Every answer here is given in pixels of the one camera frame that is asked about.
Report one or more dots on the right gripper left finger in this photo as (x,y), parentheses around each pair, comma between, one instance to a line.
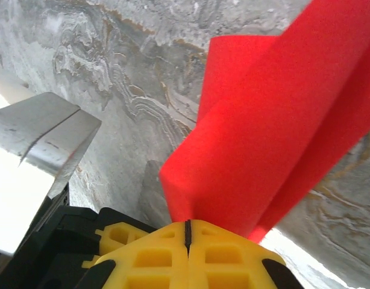
(161,259)

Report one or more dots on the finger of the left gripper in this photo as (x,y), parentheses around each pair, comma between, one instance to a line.
(103,238)

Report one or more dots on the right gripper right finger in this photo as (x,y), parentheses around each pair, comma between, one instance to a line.
(227,262)

